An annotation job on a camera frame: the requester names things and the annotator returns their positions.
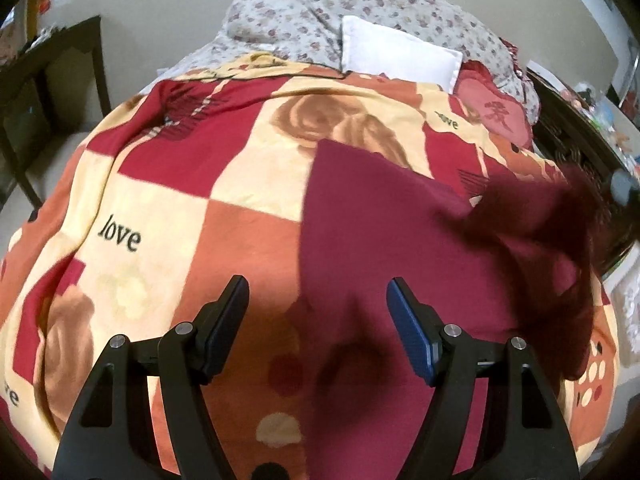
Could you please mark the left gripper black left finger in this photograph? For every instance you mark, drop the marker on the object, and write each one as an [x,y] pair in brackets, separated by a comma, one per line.
[110,435]

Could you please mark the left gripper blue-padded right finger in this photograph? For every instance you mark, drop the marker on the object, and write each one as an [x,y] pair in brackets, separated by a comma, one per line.
[493,414]

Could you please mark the maroon garment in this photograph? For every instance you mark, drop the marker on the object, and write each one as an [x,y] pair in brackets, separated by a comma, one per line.
[516,263]

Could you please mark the red orange patterned blanket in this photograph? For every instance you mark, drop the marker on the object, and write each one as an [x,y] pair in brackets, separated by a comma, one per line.
[203,178]

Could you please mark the dark wooden headboard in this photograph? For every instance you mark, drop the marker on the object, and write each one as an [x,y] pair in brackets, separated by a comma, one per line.
[564,135]

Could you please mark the red heart cushion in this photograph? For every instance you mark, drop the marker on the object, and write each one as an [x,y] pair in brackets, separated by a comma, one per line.
[498,112]

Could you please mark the dark wooden desk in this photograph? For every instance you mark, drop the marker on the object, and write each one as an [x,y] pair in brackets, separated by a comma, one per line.
[84,37]

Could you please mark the white pillow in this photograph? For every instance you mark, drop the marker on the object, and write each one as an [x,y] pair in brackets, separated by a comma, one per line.
[379,50]

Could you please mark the floral quilt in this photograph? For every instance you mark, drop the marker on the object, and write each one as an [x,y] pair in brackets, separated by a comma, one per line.
[309,31]

